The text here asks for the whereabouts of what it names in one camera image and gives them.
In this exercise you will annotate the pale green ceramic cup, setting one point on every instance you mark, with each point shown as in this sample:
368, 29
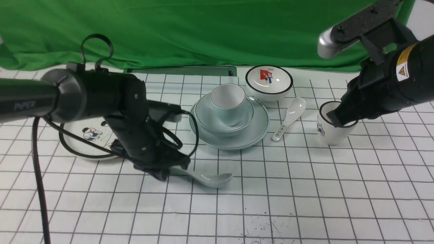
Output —
227, 101

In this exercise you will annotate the pale green ceramic bowl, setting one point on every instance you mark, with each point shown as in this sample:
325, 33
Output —
209, 122

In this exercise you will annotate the white spoon with printed handle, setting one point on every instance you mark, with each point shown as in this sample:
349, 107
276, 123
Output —
294, 111

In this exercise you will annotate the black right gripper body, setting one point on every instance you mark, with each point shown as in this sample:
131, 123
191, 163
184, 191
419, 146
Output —
405, 79

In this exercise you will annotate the black-rimmed illustrated white plate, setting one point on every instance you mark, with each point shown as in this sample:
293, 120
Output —
93, 130

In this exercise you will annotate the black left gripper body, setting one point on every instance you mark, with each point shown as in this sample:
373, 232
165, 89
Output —
145, 142

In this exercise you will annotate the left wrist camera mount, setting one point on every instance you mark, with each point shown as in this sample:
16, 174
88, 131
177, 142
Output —
162, 111

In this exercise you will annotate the green backdrop cloth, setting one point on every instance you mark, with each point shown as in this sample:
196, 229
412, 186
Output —
38, 34

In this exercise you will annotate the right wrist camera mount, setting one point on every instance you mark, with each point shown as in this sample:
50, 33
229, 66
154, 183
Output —
375, 26

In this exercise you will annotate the green metal tray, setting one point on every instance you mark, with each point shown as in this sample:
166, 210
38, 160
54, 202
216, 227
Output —
198, 70

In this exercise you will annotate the pale green ceramic plate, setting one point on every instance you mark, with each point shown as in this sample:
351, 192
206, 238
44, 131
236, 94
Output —
253, 134

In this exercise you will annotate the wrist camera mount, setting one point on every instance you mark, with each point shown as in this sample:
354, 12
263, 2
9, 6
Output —
162, 111
375, 26

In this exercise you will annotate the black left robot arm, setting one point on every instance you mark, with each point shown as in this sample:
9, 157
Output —
64, 96

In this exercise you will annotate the plain white ceramic spoon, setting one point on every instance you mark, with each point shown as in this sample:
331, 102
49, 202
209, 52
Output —
213, 181

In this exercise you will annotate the black-rimmed white ceramic cup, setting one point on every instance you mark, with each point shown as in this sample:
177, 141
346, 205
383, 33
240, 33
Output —
329, 134

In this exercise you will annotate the black-rimmed illustrated white bowl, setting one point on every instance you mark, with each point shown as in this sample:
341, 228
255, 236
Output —
268, 83

